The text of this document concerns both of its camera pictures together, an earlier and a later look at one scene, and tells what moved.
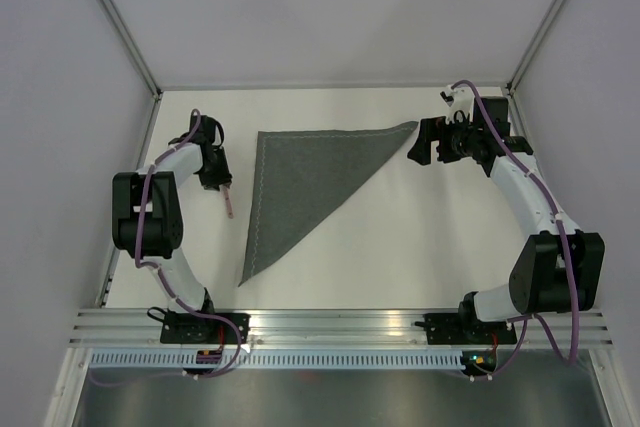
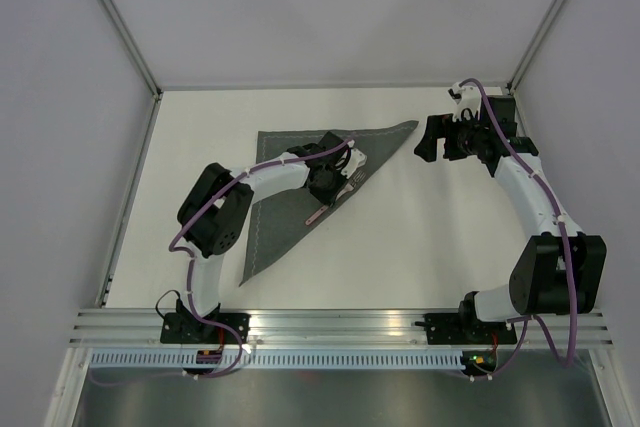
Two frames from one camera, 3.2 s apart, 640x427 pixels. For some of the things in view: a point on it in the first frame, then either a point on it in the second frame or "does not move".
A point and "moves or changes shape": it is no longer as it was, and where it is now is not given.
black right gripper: x=435 y=129 does not move
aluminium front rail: x=132 y=327 does not move
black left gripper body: x=217 y=172 -> x=331 y=185
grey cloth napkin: x=301 y=177 does not move
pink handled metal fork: x=226 y=193 moves or changes shape
